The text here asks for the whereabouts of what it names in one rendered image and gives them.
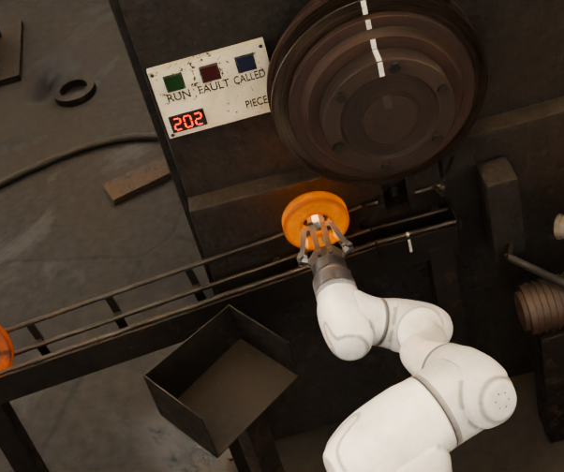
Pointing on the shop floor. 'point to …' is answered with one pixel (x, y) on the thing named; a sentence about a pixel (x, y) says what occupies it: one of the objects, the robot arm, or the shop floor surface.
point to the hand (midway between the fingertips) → (314, 215)
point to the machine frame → (302, 331)
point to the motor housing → (556, 345)
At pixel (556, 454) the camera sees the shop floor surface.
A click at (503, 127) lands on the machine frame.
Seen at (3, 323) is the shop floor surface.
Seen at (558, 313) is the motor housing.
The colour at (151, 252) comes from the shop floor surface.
